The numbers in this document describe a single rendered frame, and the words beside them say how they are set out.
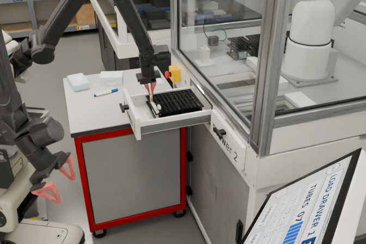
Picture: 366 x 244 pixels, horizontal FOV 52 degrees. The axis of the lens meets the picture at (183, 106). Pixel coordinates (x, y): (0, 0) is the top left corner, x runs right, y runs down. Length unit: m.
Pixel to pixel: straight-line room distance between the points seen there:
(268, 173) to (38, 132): 0.78
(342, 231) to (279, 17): 0.59
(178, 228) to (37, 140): 1.46
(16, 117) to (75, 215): 1.52
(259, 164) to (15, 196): 0.86
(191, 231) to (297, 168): 1.05
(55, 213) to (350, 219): 2.00
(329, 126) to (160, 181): 1.04
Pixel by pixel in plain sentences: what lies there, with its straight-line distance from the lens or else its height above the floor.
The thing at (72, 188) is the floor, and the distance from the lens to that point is 2.68.
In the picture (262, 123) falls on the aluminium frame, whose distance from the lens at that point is 1.24.
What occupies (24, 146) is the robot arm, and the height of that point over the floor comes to 1.16.
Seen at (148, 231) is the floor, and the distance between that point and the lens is 2.32.
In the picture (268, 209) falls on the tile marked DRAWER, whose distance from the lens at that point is 1.05.
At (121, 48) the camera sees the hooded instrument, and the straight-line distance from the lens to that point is 2.41.
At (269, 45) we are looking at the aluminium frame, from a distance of 1.14.
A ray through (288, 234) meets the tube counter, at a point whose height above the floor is 1.10.
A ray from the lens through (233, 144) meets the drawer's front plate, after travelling 1.44.
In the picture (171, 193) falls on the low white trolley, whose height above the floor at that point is 0.24.
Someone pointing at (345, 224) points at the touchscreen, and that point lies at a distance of 0.79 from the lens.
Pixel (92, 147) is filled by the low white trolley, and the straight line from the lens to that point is 1.89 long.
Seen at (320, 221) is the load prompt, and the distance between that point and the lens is 0.81.
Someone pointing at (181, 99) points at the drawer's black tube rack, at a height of 0.90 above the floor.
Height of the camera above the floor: 1.72
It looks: 30 degrees down
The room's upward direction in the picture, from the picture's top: straight up
